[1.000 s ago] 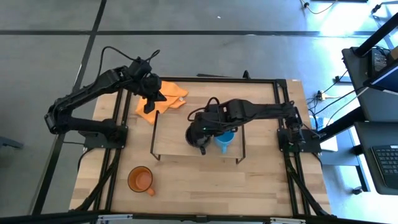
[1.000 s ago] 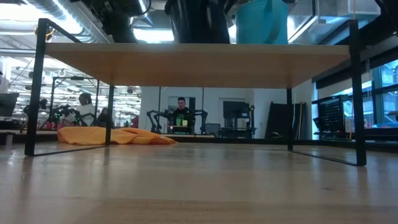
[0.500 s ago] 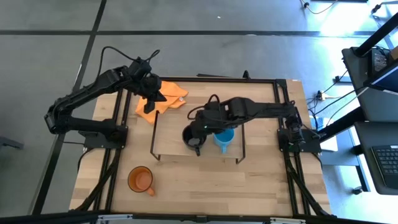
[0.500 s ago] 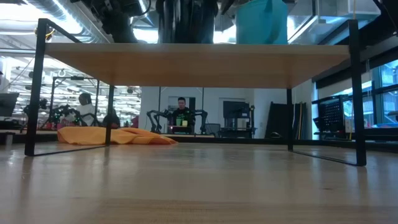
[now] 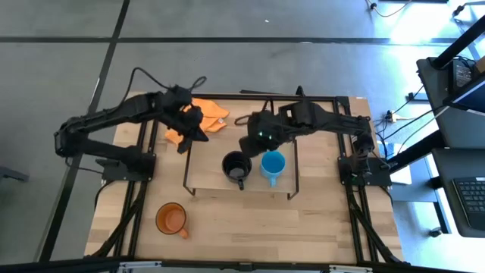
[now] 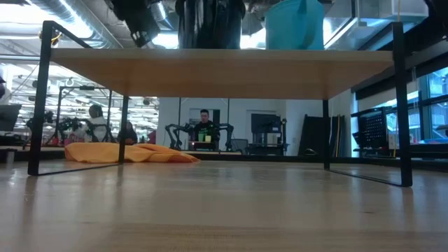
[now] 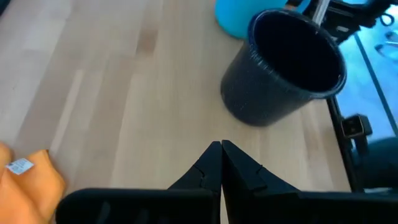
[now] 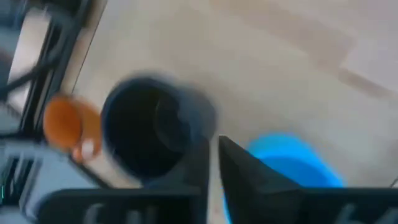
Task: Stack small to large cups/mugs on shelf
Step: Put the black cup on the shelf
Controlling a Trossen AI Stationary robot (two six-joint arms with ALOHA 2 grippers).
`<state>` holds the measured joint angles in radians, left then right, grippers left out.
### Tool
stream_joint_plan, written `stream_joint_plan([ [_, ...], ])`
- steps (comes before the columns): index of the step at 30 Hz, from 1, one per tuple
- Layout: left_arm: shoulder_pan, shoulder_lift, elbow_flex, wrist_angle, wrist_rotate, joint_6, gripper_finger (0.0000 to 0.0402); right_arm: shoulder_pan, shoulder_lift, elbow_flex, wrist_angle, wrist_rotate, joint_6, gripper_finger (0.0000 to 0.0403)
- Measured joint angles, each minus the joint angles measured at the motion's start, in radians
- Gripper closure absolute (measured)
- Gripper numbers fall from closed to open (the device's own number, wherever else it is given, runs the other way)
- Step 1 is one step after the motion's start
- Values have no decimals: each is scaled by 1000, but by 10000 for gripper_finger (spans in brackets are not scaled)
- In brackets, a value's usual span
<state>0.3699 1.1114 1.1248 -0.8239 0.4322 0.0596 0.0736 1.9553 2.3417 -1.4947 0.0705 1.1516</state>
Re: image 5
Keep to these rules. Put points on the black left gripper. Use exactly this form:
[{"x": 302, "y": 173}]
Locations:
[{"x": 183, "y": 115}]

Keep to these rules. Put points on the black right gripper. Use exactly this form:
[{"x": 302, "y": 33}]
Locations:
[{"x": 265, "y": 127}]

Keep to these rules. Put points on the blue mug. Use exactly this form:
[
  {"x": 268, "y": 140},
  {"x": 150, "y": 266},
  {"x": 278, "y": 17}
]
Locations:
[{"x": 273, "y": 167}]

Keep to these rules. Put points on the black mug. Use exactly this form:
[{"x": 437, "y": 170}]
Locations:
[{"x": 236, "y": 172}]

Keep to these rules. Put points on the orange mug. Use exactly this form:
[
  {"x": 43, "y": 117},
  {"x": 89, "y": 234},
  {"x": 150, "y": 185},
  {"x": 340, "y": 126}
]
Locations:
[{"x": 170, "y": 220}]

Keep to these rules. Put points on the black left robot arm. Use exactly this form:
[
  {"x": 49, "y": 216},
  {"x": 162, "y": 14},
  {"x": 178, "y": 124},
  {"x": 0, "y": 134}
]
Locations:
[{"x": 113, "y": 113}]

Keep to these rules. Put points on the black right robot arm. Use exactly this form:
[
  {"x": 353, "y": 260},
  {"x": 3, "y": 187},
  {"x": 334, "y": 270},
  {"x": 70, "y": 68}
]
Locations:
[{"x": 333, "y": 121}]

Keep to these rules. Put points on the orange cloth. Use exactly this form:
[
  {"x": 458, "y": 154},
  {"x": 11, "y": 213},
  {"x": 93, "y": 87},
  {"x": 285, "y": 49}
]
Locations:
[{"x": 212, "y": 113}]

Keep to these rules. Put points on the white power strip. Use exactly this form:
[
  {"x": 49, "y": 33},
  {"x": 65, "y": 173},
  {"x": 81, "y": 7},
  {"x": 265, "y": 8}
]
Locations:
[{"x": 392, "y": 115}]

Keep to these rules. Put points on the black rig strut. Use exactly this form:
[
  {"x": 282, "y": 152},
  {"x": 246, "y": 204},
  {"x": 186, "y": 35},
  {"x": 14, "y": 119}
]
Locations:
[
  {"x": 417, "y": 151},
  {"x": 458, "y": 43}
]

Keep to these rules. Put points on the black rig crossbar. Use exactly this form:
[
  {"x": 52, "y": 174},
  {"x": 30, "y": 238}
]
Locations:
[{"x": 76, "y": 264}]

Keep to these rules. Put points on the grey chair base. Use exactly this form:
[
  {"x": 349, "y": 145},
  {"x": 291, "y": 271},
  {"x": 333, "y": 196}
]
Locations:
[{"x": 11, "y": 174}]

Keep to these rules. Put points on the black caster wheel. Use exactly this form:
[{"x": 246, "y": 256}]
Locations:
[{"x": 435, "y": 232}]

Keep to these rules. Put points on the black side desk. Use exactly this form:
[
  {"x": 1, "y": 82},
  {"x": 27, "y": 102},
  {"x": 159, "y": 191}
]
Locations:
[{"x": 466, "y": 129}]

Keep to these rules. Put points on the black power adaptor box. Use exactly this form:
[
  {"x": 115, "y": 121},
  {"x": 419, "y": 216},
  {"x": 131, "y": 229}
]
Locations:
[{"x": 462, "y": 76}]

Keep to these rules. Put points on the dark laptop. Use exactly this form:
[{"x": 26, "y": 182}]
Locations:
[{"x": 470, "y": 96}]

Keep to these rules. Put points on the black keyboard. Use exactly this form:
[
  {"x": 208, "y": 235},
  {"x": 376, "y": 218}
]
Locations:
[{"x": 471, "y": 201}]

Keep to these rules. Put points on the wooden shelf with black frame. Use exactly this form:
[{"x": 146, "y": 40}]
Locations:
[{"x": 208, "y": 170}]

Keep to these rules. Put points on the black aluminium rig frame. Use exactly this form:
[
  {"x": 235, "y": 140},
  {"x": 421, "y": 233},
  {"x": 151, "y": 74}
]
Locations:
[{"x": 318, "y": 98}]

